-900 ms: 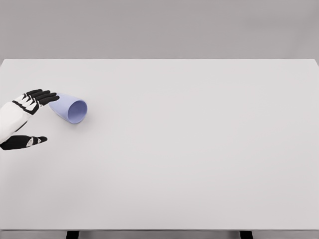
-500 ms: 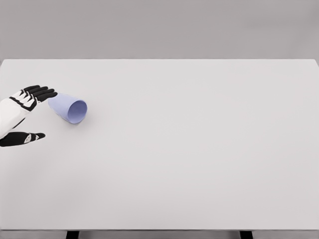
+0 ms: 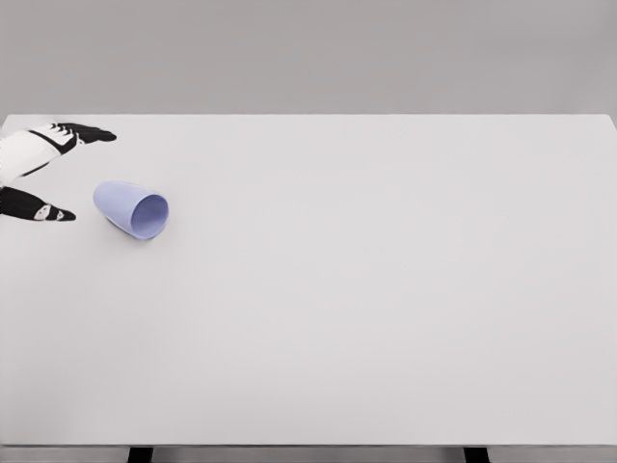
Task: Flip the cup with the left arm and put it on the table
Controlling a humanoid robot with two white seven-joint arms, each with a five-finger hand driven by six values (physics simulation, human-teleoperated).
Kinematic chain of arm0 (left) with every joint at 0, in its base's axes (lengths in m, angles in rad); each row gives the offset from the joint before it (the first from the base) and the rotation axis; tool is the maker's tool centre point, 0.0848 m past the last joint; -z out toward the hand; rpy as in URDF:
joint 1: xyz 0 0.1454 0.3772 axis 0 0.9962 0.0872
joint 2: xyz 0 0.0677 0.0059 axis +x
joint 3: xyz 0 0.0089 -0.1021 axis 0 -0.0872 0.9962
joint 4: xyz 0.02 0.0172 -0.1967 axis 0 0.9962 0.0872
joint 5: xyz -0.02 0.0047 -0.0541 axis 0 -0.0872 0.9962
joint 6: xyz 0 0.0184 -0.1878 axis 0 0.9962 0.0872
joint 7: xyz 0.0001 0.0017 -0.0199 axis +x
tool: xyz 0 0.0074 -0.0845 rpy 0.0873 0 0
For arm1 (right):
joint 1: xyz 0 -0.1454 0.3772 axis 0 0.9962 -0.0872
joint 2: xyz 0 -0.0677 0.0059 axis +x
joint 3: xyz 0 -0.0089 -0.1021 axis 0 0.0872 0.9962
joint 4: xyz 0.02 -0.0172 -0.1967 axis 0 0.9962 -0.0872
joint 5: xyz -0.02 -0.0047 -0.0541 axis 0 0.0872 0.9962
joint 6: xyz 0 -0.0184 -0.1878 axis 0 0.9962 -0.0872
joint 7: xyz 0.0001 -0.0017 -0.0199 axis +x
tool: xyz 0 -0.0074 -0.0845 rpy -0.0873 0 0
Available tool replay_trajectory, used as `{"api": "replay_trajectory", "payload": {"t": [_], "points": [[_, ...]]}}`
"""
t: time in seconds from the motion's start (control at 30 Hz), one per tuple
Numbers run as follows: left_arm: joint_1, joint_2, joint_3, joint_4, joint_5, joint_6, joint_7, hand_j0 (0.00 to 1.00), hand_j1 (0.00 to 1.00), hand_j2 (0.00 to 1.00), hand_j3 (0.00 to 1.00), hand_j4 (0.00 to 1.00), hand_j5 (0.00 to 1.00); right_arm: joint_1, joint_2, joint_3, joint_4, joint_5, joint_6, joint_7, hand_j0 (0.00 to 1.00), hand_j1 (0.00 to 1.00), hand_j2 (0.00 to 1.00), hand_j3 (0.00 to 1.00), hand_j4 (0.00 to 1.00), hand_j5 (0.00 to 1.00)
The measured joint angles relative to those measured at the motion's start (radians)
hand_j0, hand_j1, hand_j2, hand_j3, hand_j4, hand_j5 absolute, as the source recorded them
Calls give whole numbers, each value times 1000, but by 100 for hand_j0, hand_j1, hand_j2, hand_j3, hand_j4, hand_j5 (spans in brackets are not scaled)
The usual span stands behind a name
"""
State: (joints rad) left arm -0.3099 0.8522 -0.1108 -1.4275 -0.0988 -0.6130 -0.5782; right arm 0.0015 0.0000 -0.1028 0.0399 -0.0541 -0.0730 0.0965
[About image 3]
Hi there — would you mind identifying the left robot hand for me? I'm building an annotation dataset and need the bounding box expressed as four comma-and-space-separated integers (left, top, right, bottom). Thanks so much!
0, 122, 118, 224

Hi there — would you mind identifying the light blue cup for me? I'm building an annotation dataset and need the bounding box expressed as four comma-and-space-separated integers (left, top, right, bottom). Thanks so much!
93, 179, 171, 242

